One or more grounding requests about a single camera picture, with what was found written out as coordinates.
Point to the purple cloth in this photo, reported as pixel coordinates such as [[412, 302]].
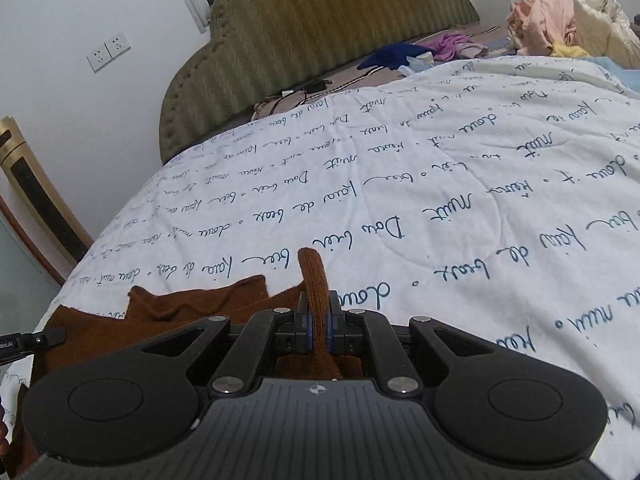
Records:
[[450, 44]]

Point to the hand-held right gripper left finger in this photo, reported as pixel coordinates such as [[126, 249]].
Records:
[[310, 332]]

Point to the white wall socket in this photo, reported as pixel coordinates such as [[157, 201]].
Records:
[[97, 56], [118, 44]]

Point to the olive padded headboard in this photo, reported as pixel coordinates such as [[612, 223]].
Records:
[[300, 25]]

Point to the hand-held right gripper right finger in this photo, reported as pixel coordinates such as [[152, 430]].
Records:
[[330, 332]]

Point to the yellow cloth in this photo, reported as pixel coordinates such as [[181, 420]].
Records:
[[570, 51]]

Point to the peach clothes pile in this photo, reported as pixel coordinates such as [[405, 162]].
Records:
[[540, 15]]

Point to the brown knit garment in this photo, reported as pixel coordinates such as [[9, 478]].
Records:
[[175, 305]]

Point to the light blue cloth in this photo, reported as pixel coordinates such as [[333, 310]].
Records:
[[417, 66]]

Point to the white script printed blanket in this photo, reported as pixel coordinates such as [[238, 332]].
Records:
[[450, 185]]

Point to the cream quilt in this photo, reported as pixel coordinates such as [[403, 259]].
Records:
[[605, 25]]

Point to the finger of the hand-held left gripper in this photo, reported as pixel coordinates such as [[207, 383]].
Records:
[[42, 339]]

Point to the pale glass bedside table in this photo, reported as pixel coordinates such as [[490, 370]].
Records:
[[22, 275]]

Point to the dark blue cloth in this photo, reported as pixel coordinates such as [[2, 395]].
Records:
[[387, 56]]

